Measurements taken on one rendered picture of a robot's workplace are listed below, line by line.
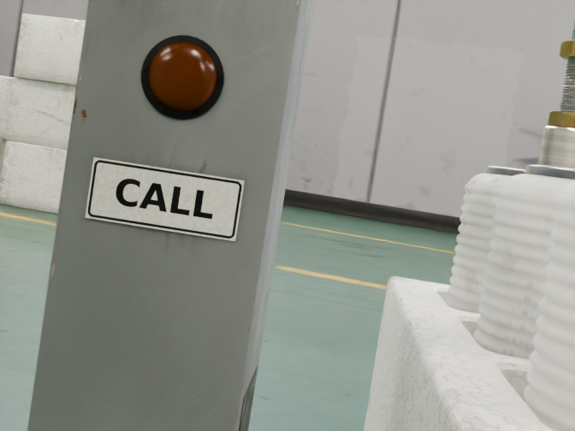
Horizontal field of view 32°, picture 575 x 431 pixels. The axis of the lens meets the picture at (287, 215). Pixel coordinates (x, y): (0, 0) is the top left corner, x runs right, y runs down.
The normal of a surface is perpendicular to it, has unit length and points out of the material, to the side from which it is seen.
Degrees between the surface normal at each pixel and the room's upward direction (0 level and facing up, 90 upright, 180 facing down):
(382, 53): 90
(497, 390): 0
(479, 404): 0
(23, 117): 90
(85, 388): 90
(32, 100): 90
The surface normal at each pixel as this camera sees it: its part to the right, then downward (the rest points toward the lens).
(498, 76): -0.33, 0.00
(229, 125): -0.05, 0.04
